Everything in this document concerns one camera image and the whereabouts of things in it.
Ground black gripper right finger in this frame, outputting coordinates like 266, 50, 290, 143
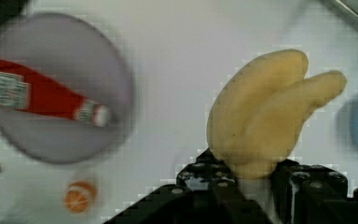
270, 160, 358, 224

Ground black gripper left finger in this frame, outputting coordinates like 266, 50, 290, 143
104, 149, 272, 224

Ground yellow plush peeled banana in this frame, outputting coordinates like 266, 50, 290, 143
207, 49, 347, 179

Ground orange slice toy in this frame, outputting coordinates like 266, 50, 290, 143
62, 181, 97, 214

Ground grey round plate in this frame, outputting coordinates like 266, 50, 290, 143
0, 13, 132, 164

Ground red plush ketchup bottle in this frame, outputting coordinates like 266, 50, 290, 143
0, 60, 111, 127

